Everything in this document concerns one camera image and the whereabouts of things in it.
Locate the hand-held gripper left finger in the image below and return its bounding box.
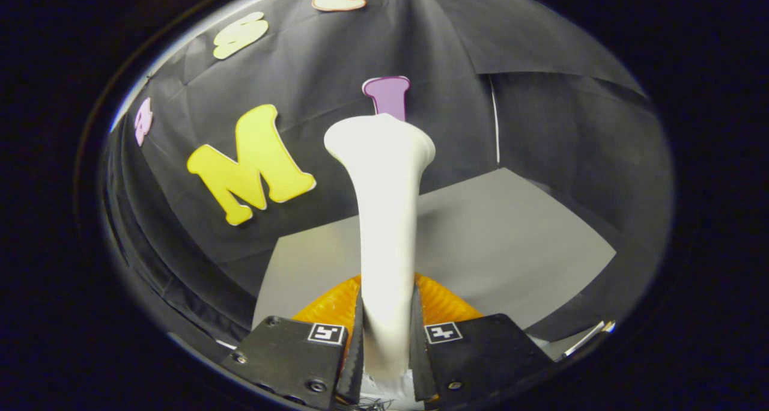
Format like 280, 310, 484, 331
219, 274, 365, 410

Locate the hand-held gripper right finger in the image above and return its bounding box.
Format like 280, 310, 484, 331
410, 273, 556, 409

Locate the grey cabinet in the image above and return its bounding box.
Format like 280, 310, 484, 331
252, 168, 618, 361

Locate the white garment steamer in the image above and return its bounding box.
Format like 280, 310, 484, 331
324, 114, 436, 411

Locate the black backdrop cloth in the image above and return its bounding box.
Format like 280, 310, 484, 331
102, 0, 667, 339

